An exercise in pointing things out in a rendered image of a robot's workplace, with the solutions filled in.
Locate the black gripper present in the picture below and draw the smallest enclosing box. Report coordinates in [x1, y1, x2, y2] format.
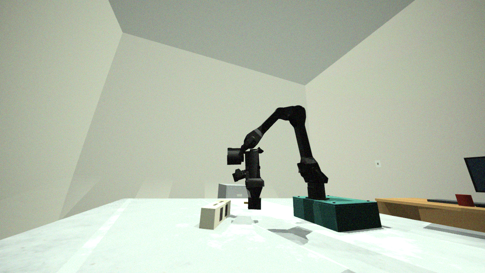
[245, 163, 264, 207]

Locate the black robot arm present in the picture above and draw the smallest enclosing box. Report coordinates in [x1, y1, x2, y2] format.
[227, 105, 329, 200]

